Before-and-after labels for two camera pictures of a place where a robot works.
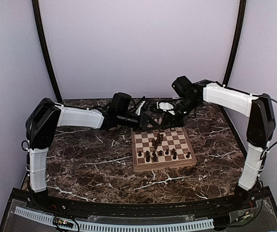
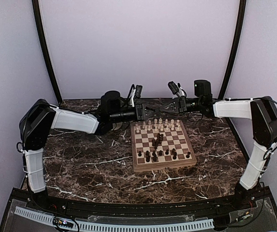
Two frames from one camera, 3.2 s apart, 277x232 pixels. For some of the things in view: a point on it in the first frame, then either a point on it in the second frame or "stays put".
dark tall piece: [154, 156] stays put
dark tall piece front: [148, 157] stays put
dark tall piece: [174, 153] stays put
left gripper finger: [151, 121] -> [149, 112]
